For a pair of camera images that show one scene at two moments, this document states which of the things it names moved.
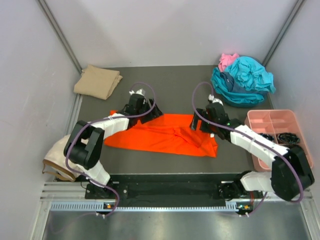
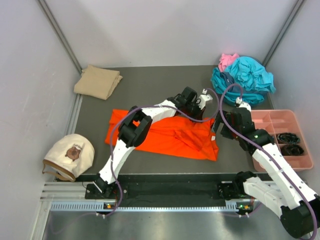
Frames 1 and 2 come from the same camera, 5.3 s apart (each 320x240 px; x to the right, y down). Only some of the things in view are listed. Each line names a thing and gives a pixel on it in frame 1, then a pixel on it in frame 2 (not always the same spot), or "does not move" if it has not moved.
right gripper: x=194 y=123 → x=224 y=132
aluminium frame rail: x=54 y=191 does not move
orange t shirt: x=167 y=133 does not move
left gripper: x=154 y=113 → x=198 y=115
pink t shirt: x=226 y=60 does not move
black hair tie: x=288 y=138 does not move
